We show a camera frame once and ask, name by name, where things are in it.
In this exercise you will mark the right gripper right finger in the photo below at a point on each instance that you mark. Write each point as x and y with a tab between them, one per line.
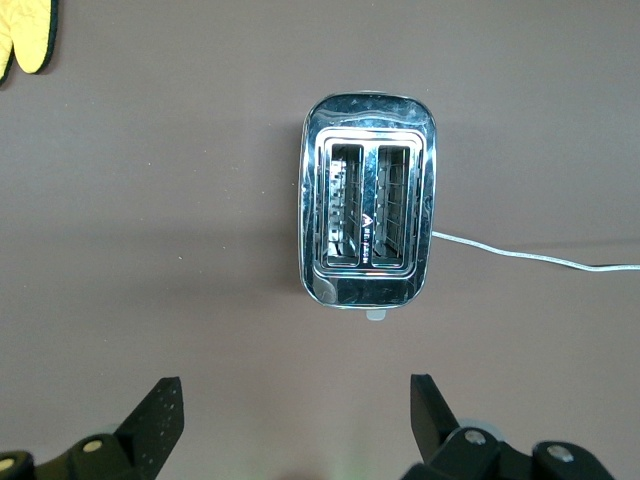
435	425

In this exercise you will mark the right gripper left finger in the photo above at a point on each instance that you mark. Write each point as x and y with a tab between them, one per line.
150	430

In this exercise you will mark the beige toaster with chrome top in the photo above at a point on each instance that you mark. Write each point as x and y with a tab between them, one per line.
367	290

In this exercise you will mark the brown table cover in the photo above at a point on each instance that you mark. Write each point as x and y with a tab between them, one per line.
150	225

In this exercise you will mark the yellow quilted oven mitt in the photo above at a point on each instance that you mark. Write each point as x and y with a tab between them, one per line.
32	40

